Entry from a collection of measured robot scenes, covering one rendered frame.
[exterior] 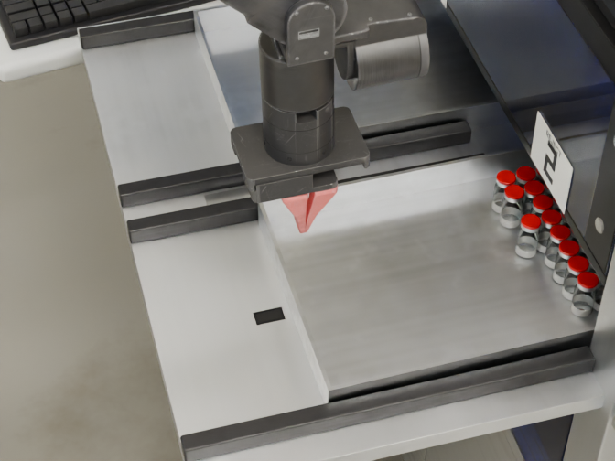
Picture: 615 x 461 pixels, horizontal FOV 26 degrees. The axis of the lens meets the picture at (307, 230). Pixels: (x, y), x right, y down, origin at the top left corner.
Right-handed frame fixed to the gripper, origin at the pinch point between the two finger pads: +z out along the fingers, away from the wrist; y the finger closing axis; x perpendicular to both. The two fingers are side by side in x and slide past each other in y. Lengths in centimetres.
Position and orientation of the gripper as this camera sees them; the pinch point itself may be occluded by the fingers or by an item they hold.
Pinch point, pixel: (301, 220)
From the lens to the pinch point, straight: 114.2
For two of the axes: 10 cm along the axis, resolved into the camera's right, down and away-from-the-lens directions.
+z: 0.2, 6.9, 7.2
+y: 9.6, -2.0, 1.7
